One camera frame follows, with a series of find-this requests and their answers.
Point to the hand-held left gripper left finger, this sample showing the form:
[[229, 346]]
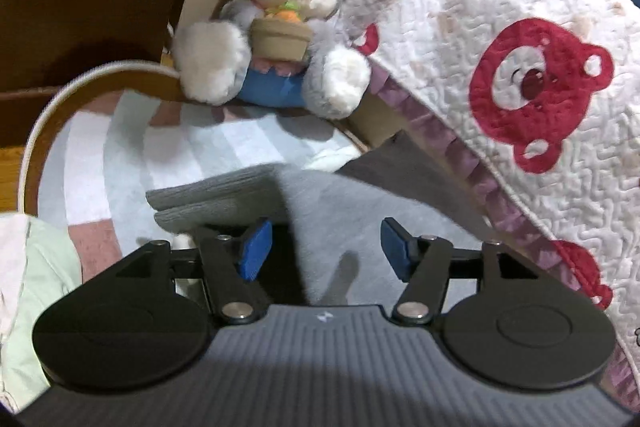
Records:
[[255, 252]]

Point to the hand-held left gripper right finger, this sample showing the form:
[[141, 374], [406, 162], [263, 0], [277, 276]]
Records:
[[395, 247]]

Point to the grey knit sweater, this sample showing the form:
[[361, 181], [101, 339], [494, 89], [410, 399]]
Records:
[[340, 217]]

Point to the dark brown garment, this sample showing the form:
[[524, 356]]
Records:
[[395, 167]]

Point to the beige bed base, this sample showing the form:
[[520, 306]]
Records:
[[375, 122]]

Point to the round printed rug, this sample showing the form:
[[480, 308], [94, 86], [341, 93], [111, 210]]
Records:
[[125, 147]]

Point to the light green cloth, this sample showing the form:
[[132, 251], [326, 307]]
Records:
[[40, 282]]

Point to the white quilted bear bedspread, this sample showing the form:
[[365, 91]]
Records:
[[450, 32]]

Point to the white cloth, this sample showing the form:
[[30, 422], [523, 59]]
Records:
[[10, 247]]

